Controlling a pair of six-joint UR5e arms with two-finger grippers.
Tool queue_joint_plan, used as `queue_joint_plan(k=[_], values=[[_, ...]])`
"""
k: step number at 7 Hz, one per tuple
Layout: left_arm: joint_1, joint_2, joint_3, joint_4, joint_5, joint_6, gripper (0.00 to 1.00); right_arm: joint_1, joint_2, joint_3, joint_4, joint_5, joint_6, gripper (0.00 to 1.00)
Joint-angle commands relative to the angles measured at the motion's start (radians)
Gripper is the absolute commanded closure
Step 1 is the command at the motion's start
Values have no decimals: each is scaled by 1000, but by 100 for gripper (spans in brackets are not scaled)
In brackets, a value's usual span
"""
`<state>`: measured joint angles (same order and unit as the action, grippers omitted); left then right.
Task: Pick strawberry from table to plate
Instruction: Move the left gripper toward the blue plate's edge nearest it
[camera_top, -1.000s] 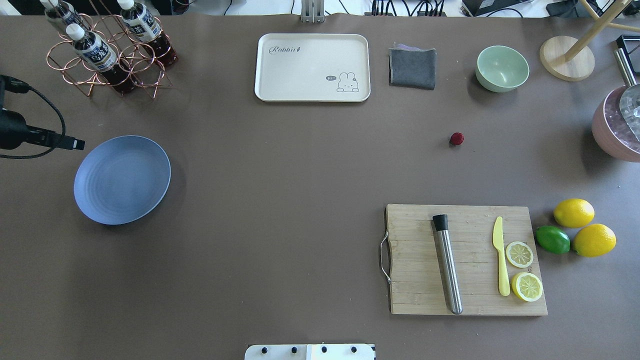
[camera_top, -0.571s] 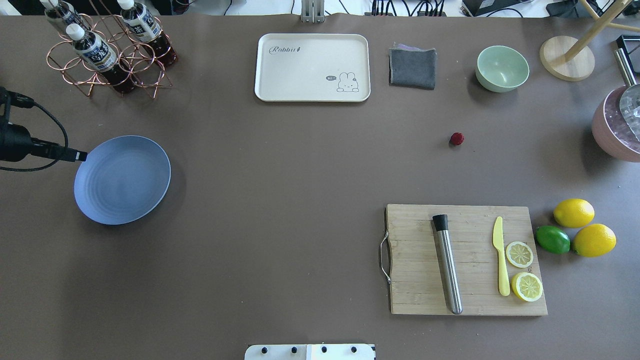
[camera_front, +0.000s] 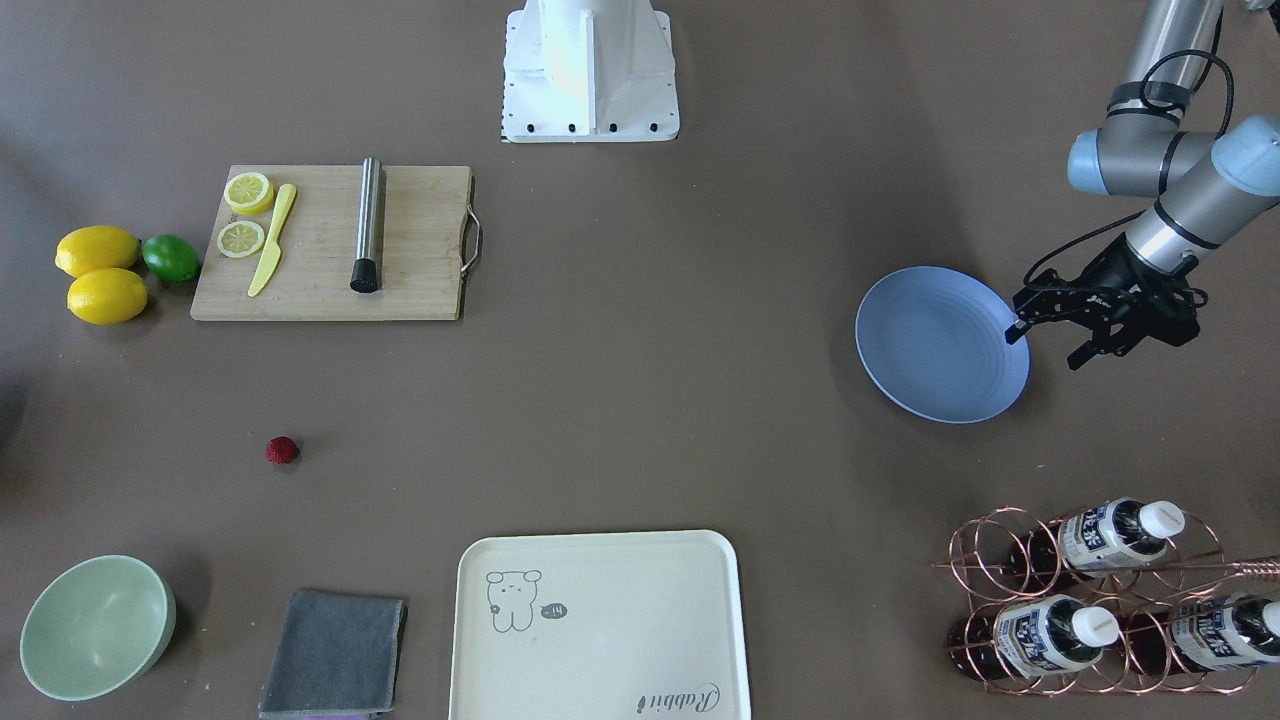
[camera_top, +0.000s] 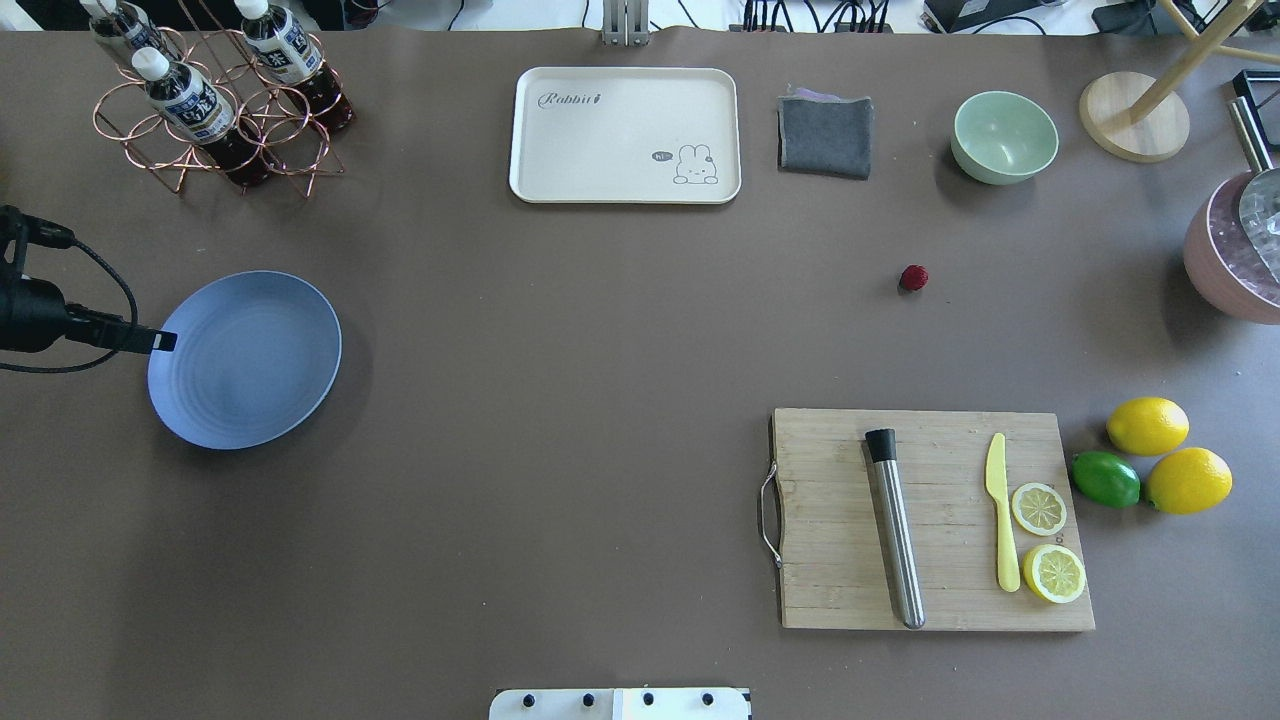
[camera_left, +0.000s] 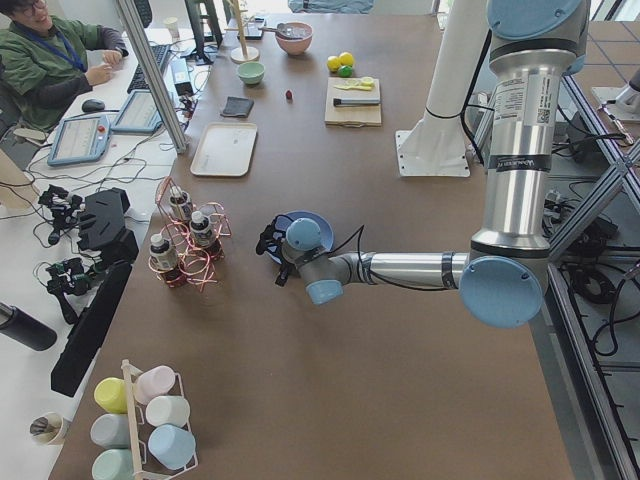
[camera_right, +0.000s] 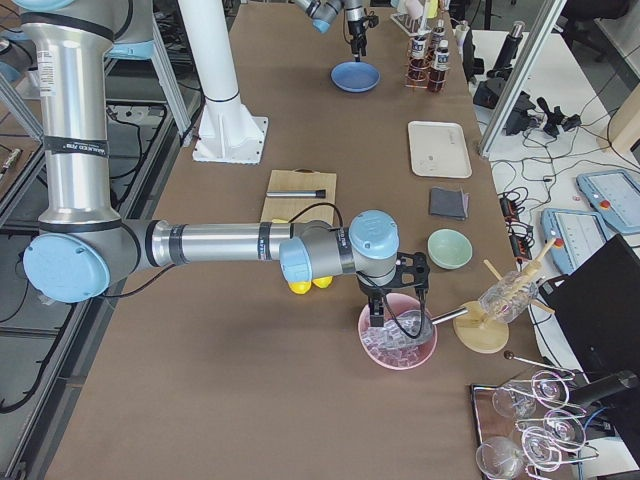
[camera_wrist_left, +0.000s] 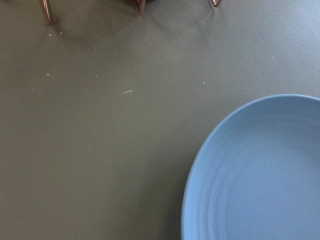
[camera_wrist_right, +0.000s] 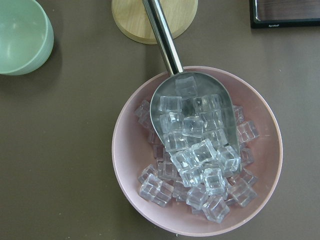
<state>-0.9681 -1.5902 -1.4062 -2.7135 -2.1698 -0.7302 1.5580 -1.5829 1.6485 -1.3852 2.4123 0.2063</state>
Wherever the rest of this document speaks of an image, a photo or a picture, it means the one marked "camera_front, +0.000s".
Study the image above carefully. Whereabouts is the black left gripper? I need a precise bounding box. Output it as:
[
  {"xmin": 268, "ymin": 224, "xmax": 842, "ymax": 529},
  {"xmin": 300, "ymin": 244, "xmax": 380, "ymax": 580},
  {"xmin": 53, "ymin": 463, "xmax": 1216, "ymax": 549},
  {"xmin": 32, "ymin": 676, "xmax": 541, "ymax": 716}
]
[{"xmin": 1005, "ymin": 238, "xmax": 1204, "ymax": 372}]

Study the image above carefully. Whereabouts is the blue round plate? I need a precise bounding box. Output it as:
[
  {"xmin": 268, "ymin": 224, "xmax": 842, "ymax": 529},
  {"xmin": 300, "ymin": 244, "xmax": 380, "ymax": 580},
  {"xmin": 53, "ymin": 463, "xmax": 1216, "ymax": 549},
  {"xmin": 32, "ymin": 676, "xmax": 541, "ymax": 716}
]
[{"xmin": 855, "ymin": 266, "xmax": 1030, "ymax": 424}]

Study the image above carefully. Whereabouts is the red strawberry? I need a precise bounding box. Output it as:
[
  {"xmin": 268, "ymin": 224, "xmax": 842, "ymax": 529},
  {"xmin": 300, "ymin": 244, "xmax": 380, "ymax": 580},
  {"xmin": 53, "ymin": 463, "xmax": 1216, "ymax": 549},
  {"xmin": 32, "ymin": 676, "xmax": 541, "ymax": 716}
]
[{"xmin": 264, "ymin": 436, "xmax": 300, "ymax": 465}]

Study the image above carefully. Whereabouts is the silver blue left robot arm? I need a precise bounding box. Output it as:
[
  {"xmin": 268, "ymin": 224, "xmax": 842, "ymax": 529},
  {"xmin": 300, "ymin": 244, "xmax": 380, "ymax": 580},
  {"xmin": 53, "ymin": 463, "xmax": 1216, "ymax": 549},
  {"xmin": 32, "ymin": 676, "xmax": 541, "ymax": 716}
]
[{"xmin": 1005, "ymin": 1, "xmax": 1279, "ymax": 369}]

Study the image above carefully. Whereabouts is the dark drink bottle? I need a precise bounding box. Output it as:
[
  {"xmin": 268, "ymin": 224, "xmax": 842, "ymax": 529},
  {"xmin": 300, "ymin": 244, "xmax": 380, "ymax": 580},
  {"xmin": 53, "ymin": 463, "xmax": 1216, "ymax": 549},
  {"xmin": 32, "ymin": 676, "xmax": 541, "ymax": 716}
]
[
  {"xmin": 945, "ymin": 594, "xmax": 1120, "ymax": 682},
  {"xmin": 1002, "ymin": 497, "xmax": 1187, "ymax": 593},
  {"xmin": 1119, "ymin": 593, "xmax": 1279, "ymax": 676}
]

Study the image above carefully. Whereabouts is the cream rectangular tray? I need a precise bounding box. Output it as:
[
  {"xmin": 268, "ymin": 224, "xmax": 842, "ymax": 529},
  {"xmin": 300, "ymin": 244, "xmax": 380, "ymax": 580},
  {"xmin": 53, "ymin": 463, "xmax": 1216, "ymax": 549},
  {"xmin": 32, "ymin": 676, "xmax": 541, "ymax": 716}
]
[{"xmin": 449, "ymin": 529, "xmax": 753, "ymax": 719}]

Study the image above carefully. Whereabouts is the wooden cutting board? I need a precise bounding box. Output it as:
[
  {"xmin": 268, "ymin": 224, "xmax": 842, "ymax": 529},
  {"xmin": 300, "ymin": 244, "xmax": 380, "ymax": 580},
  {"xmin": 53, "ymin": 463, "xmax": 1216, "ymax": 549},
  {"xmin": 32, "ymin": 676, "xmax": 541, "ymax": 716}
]
[{"xmin": 189, "ymin": 164, "xmax": 475, "ymax": 322}]

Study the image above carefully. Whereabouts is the steel cylinder muddler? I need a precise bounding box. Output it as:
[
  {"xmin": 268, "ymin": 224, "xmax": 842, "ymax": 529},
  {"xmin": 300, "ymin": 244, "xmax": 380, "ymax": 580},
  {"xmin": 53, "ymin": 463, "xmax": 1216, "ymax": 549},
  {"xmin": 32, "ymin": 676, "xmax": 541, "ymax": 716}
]
[{"xmin": 349, "ymin": 156, "xmax": 385, "ymax": 293}]

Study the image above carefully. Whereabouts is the grey folded cloth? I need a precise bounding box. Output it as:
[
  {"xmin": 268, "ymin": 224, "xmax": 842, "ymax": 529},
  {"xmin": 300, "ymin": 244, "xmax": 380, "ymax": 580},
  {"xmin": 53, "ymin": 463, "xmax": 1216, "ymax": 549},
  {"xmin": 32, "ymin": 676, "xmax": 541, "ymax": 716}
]
[{"xmin": 259, "ymin": 589, "xmax": 406, "ymax": 719}]

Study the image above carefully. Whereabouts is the yellow plastic knife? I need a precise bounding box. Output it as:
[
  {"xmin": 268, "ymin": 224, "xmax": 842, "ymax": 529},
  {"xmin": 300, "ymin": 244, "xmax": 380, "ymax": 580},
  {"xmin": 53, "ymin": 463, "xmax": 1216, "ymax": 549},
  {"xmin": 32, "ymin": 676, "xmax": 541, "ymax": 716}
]
[{"xmin": 247, "ymin": 183, "xmax": 298, "ymax": 297}]

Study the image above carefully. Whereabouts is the lemon half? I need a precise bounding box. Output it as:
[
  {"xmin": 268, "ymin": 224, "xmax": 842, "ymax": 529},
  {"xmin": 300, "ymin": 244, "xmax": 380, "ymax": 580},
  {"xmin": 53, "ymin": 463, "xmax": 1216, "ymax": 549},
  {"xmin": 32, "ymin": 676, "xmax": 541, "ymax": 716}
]
[{"xmin": 221, "ymin": 170, "xmax": 276, "ymax": 217}]

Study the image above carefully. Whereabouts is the lemon slice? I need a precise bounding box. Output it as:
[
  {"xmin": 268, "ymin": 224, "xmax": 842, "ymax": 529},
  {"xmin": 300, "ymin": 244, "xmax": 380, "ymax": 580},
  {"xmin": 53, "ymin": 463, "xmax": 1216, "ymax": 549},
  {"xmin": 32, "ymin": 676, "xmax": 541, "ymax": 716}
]
[{"xmin": 216, "ymin": 220, "xmax": 266, "ymax": 259}]

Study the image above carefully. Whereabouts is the green lime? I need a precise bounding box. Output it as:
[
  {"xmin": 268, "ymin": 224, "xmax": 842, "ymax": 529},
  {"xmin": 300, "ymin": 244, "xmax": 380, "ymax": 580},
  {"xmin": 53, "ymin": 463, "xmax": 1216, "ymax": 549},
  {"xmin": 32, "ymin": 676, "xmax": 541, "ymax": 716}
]
[{"xmin": 140, "ymin": 234, "xmax": 201, "ymax": 283}]

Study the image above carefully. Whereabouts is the yellow lemon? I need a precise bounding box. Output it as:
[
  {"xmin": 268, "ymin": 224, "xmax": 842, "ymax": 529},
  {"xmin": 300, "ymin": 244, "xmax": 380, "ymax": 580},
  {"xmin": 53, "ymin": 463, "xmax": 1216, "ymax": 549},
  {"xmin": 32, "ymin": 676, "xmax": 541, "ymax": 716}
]
[
  {"xmin": 54, "ymin": 225, "xmax": 140, "ymax": 278},
  {"xmin": 67, "ymin": 268, "xmax": 148, "ymax": 325}
]

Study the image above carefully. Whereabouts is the green ceramic bowl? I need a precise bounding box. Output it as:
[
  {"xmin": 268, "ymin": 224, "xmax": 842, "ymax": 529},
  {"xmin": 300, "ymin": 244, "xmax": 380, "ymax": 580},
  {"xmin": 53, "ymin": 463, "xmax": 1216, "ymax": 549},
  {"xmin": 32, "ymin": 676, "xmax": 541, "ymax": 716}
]
[{"xmin": 20, "ymin": 555, "xmax": 177, "ymax": 702}]

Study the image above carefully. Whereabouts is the copper wire bottle rack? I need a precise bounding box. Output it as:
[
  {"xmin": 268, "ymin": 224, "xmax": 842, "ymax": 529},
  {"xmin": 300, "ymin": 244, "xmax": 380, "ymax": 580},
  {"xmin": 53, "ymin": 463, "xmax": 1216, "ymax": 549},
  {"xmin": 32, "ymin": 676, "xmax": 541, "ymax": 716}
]
[{"xmin": 936, "ymin": 506, "xmax": 1277, "ymax": 697}]

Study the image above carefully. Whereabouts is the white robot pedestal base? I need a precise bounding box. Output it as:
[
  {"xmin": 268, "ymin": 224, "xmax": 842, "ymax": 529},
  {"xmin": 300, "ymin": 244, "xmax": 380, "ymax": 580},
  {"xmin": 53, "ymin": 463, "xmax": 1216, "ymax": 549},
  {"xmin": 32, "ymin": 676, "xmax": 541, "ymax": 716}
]
[{"xmin": 500, "ymin": 1, "xmax": 681, "ymax": 143}]

